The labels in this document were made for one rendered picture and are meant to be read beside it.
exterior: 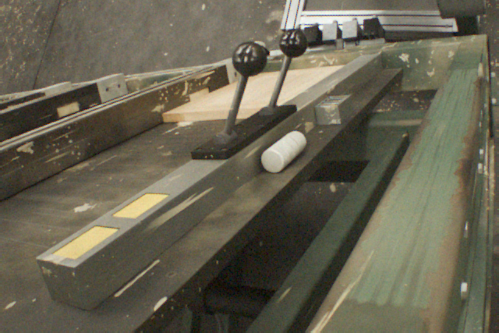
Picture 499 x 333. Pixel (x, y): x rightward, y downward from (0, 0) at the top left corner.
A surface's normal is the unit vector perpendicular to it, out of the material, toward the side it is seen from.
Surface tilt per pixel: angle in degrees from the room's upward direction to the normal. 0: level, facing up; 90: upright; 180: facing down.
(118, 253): 90
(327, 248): 58
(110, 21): 0
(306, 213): 0
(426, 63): 32
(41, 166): 90
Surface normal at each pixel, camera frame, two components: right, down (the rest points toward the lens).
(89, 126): 0.86, -0.01
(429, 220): -0.18, -0.94
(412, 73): -0.47, 0.33
